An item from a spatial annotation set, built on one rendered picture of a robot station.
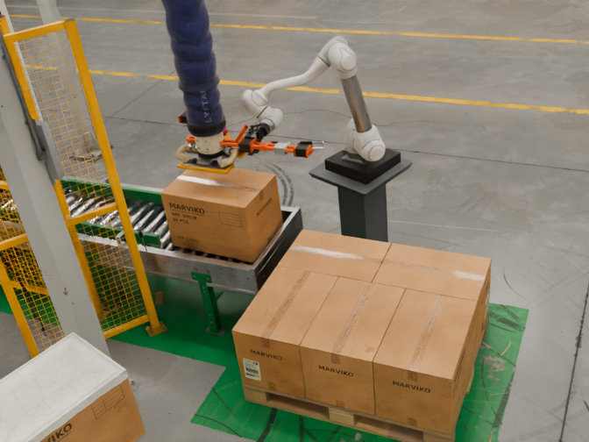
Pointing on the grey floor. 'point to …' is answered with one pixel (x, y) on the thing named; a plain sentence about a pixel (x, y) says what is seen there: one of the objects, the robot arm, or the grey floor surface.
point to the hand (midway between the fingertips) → (250, 144)
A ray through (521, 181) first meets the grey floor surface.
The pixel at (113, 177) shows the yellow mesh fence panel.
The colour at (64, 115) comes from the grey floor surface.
